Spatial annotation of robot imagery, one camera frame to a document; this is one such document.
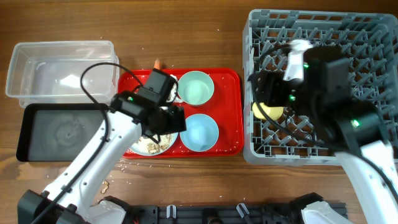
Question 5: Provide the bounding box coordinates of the yellow cup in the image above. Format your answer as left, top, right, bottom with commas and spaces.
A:
252, 103, 284, 120

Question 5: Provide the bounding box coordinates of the light blue bowl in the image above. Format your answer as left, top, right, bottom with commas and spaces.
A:
180, 114, 220, 152

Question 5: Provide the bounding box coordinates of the mint green bowl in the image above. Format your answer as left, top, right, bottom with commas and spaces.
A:
177, 71, 215, 106

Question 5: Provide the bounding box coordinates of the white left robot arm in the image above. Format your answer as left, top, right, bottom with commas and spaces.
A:
17, 68, 186, 223

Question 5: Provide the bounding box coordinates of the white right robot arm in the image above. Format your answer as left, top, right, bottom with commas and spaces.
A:
248, 46, 397, 223

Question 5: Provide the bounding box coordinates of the grey dishwasher rack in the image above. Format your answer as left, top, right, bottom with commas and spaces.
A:
243, 9, 397, 166

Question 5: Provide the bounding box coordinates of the black waste bin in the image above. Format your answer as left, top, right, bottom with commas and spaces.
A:
16, 103, 103, 162

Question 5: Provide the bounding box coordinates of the crumpled white napkin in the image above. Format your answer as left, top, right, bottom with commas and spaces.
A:
166, 75, 183, 103

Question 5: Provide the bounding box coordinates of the light blue plate with rice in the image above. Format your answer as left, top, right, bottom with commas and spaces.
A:
127, 133, 178, 156

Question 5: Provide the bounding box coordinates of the orange carrot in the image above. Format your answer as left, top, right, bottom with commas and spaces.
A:
154, 59, 162, 70

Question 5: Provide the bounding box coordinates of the red plastic tray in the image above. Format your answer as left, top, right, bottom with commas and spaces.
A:
117, 67, 244, 159

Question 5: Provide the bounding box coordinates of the peanut shell on table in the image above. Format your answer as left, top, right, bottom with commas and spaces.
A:
100, 180, 109, 194

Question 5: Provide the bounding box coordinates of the clear plastic bin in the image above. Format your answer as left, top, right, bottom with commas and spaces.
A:
5, 40, 119, 108

